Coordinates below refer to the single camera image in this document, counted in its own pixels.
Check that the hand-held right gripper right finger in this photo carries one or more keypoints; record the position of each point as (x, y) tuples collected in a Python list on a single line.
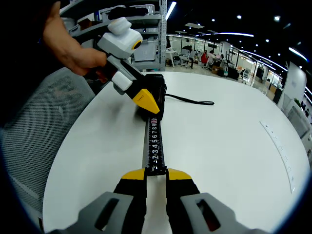
[(185, 195)]

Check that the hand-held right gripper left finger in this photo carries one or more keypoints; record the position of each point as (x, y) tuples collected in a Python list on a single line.
[(126, 195)]

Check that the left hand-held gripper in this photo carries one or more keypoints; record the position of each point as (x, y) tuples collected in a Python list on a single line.
[(120, 41)]

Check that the black tape measure with blade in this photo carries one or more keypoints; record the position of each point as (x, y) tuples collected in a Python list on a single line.
[(155, 97)]

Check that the grey metal shelf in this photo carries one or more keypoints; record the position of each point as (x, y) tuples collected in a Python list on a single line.
[(148, 31)]

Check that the white ruler strip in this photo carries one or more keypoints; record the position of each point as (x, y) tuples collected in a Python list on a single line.
[(280, 151)]

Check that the grey mesh office chair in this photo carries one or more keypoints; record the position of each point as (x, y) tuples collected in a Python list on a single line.
[(39, 131)]

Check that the person's body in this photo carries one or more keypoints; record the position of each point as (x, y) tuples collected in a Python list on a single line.
[(22, 56)]

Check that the white partition cabinet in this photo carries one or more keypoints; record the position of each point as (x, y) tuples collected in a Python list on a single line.
[(293, 85)]

